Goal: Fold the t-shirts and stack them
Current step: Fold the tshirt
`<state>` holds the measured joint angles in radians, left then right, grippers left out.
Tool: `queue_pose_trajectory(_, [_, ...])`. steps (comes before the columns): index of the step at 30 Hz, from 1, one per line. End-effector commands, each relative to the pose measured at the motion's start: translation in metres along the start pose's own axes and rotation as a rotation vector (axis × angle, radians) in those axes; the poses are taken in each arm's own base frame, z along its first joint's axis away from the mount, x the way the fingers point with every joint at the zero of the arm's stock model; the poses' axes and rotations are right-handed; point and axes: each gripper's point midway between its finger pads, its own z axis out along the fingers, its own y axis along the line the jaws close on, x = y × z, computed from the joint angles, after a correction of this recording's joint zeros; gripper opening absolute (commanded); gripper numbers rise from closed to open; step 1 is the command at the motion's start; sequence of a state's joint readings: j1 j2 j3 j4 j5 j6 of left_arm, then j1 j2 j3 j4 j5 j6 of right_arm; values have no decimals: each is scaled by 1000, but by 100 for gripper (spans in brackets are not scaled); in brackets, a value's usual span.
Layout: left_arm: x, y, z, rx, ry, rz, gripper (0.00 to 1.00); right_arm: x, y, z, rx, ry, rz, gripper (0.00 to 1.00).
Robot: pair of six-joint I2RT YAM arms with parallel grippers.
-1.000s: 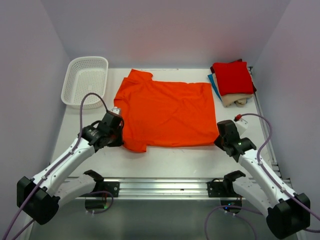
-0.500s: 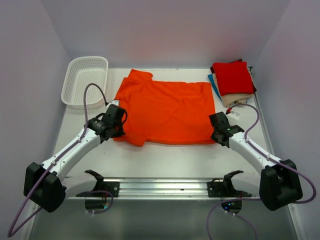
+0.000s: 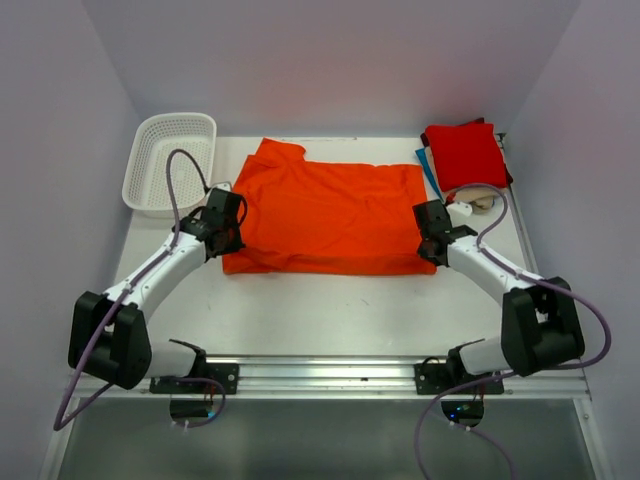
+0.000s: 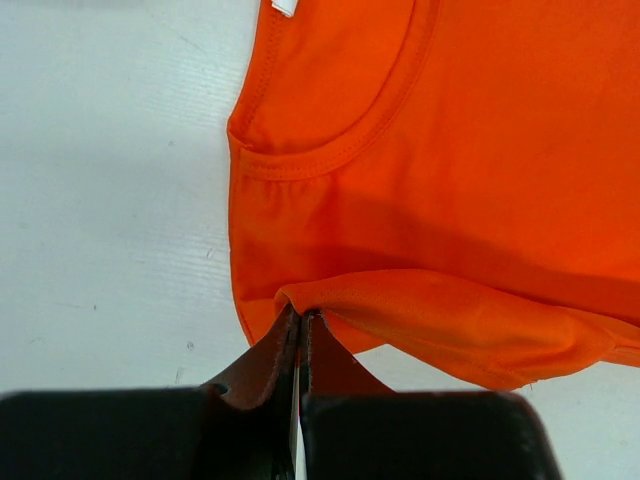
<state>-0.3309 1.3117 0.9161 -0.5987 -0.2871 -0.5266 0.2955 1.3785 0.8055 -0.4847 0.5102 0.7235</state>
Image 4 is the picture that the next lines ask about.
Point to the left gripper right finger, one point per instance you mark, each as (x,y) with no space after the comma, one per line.
(340,401)

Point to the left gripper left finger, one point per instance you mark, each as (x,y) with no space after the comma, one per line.
(250,429)

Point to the orange t shirt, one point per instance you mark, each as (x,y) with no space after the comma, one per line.
(458,179)

